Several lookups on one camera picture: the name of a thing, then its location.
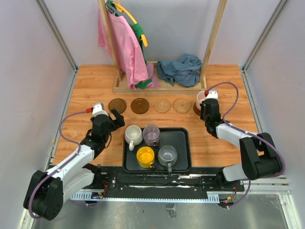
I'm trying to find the dark wooden coaster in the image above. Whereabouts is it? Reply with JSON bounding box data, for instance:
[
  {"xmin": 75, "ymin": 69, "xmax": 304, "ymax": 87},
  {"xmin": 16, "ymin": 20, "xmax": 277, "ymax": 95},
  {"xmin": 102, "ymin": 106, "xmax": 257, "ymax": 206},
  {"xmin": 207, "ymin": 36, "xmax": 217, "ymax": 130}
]
[
  {"xmin": 193, "ymin": 103, "xmax": 201, "ymax": 116},
  {"xmin": 108, "ymin": 98, "xmax": 127, "ymax": 114}
]

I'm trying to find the pink ceramic mug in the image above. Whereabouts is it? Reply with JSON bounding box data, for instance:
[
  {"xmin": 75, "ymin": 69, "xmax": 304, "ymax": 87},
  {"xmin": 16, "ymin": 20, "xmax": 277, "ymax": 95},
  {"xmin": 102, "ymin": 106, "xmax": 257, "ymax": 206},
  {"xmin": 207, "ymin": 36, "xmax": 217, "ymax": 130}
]
[{"xmin": 196, "ymin": 91, "xmax": 206, "ymax": 109}]

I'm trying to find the brown glass coaster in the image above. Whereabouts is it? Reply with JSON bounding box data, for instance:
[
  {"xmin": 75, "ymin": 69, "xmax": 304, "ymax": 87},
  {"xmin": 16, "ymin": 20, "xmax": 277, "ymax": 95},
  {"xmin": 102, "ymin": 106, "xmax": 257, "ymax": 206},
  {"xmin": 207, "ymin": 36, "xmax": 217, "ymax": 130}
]
[{"xmin": 131, "ymin": 98, "xmax": 150, "ymax": 115}]

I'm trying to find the woven rattan coaster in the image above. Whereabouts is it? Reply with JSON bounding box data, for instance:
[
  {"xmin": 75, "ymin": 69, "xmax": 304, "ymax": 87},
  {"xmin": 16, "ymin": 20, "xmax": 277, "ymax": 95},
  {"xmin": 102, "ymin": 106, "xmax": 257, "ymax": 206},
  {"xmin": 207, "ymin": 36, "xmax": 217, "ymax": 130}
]
[{"xmin": 173, "ymin": 98, "xmax": 191, "ymax": 114}]

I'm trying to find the purple glass mug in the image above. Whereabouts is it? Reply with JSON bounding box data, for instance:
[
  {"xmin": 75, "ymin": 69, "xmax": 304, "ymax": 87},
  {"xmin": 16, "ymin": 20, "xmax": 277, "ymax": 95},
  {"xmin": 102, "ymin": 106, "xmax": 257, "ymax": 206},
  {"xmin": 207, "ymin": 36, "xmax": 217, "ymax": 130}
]
[{"xmin": 142, "ymin": 125, "xmax": 161, "ymax": 149}]

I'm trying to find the light woven coaster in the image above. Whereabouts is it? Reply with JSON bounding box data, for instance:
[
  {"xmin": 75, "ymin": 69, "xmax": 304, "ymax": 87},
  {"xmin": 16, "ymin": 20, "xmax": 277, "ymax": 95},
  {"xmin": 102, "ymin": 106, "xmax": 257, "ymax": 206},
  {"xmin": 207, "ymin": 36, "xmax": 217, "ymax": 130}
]
[{"xmin": 154, "ymin": 99, "xmax": 171, "ymax": 113}]

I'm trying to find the grey glass mug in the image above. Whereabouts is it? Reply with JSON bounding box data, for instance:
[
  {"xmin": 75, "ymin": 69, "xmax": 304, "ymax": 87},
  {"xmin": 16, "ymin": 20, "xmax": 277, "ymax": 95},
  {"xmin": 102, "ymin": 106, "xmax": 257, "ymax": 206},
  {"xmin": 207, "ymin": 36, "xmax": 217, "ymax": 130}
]
[{"xmin": 158, "ymin": 145, "xmax": 178, "ymax": 173}]

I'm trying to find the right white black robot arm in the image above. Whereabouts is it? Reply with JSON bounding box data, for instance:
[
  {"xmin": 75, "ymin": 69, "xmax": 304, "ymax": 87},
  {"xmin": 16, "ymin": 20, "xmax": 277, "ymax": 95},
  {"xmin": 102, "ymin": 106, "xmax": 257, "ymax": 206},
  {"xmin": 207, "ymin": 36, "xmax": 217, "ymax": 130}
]
[{"xmin": 200, "ymin": 98, "xmax": 285, "ymax": 191}]

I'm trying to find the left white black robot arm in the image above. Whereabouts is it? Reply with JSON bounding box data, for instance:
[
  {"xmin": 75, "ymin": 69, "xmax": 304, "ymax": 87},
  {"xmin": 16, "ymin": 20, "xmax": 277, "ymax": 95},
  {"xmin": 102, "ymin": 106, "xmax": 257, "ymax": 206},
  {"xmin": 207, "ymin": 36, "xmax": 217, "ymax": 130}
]
[{"xmin": 23, "ymin": 103, "xmax": 125, "ymax": 220}]

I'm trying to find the white ceramic mug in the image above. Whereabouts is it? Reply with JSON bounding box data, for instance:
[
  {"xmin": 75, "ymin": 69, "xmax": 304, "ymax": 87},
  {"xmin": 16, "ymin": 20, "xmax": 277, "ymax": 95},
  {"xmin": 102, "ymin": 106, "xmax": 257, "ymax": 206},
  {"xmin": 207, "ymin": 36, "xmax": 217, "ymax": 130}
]
[{"xmin": 124, "ymin": 125, "xmax": 143, "ymax": 151}]

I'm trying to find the wooden clothes rack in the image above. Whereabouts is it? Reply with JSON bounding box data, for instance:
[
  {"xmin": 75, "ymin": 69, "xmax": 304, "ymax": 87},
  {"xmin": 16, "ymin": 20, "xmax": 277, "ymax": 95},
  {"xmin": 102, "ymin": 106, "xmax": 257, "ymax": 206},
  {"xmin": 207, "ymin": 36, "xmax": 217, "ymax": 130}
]
[{"xmin": 98, "ymin": 0, "xmax": 227, "ymax": 94}]

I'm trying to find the black plastic tray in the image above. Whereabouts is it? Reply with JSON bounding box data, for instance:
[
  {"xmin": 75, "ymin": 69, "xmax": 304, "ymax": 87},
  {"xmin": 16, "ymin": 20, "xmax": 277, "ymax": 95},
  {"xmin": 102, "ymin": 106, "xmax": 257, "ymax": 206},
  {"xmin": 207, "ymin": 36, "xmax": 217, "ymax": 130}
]
[{"xmin": 122, "ymin": 127, "xmax": 192, "ymax": 173}]

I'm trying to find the yellow glass mug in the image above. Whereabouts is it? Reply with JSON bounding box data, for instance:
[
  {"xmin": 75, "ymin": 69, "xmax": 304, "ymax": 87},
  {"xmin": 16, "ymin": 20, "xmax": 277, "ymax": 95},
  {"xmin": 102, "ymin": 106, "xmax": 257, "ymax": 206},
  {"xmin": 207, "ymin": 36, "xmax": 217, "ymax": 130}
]
[{"xmin": 136, "ymin": 146, "xmax": 155, "ymax": 169}]

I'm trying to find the blue crumpled cloth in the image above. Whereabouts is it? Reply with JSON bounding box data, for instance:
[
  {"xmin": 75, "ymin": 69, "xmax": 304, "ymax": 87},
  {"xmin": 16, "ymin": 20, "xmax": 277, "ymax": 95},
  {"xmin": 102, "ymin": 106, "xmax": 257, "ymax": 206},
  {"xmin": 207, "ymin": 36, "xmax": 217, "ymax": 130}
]
[{"xmin": 157, "ymin": 54, "xmax": 202, "ymax": 88}]

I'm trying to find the pink shirt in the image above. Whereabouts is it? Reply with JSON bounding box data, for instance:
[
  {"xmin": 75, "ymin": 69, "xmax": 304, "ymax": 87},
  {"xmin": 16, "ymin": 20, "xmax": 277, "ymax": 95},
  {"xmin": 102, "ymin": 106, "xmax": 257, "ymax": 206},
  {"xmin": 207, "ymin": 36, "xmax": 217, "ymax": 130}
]
[{"xmin": 108, "ymin": 11, "xmax": 158, "ymax": 90}]

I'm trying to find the green shirt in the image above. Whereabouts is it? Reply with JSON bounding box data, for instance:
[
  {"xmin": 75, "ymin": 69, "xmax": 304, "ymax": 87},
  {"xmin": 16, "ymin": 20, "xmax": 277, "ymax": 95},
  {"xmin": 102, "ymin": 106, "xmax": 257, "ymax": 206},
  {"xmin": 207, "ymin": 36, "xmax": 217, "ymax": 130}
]
[{"xmin": 105, "ymin": 0, "xmax": 153, "ymax": 90}]

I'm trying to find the green hanger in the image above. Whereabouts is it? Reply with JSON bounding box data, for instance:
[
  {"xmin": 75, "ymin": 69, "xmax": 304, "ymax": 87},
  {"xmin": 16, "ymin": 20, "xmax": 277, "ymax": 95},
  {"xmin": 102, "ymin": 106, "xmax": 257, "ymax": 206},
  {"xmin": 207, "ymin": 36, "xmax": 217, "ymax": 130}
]
[{"xmin": 106, "ymin": 0, "xmax": 122, "ymax": 16}]

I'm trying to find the yellow hanger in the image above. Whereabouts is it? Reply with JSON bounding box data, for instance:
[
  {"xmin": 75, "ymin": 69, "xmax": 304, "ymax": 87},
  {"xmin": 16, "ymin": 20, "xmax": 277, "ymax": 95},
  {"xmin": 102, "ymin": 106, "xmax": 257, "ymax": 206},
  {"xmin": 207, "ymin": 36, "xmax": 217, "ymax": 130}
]
[{"xmin": 112, "ymin": 1, "xmax": 148, "ymax": 47}]

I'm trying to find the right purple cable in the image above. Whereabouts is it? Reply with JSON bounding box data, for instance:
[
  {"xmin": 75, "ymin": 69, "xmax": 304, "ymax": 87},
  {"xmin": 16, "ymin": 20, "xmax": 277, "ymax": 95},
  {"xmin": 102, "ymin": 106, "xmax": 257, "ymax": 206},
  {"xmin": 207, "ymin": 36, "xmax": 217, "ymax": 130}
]
[{"xmin": 204, "ymin": 82, "xmax": 286, "ymax": 210}]

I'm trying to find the purple cable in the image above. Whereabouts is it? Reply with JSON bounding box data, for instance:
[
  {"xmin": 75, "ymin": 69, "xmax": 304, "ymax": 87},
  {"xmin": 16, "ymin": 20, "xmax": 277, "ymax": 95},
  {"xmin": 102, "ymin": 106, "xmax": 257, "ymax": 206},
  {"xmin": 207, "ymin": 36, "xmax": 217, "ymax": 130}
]
[
  {"xmin": 28, "ymin": 108, "xmax": 93, "ymax": 219},
  {"xmin": 204, "ymin": 82, "xmax": 286, "ymax": 210}
]

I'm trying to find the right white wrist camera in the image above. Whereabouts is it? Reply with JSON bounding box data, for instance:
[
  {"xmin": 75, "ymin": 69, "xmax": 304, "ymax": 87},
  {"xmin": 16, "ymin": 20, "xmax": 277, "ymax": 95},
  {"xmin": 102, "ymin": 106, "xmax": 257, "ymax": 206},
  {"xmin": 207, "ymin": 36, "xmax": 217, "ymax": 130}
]
[{"xmin": 205, "ymin": 90, "xmax": 218, "ymax": 100}]

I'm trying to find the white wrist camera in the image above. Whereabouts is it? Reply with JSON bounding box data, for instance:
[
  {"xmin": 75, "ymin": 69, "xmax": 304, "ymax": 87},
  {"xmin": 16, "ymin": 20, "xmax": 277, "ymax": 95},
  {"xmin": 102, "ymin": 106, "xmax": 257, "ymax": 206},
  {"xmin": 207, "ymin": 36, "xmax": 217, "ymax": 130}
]
[
  {"xmin": 205, "ymin": 90, "xmax": 218, "ymax": 100},
  {"xmin": 92, "ymin": 102, "xmax": 108, "ymax": 117}
]

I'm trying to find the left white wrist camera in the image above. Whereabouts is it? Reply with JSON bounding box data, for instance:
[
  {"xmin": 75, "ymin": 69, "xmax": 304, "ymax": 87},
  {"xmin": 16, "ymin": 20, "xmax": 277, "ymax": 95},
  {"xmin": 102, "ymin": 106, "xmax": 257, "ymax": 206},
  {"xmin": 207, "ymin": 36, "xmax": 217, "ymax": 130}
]
[{"xmin": 92, "ymin": 102, "xmax": 108, "ymax": 117}]

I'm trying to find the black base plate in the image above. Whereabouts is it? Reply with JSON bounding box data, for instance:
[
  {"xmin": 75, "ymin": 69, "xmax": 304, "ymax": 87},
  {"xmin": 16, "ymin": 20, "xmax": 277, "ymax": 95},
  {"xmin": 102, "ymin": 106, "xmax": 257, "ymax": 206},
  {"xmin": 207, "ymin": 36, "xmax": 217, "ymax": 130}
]
[{"xmin": 86, "ymin": 166, "xmax": 244, "ymax": 201}]

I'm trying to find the aluminium front rail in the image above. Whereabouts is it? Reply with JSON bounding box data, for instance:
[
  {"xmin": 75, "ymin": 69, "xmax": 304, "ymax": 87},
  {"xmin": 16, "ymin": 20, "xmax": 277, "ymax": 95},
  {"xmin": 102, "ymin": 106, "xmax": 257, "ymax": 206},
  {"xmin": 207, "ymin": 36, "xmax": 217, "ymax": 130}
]
[{"xmin": 30, "ymin": 170, "xmax": 292, "ymax": 203}]

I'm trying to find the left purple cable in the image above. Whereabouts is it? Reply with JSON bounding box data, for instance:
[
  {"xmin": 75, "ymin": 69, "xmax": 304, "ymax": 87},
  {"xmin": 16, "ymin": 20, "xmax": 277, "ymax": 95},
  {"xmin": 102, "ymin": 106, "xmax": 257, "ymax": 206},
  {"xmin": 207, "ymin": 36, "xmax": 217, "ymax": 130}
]
[{"xmin": 28, "ymin": 108, "xmax": 93, "ymax": 219}]

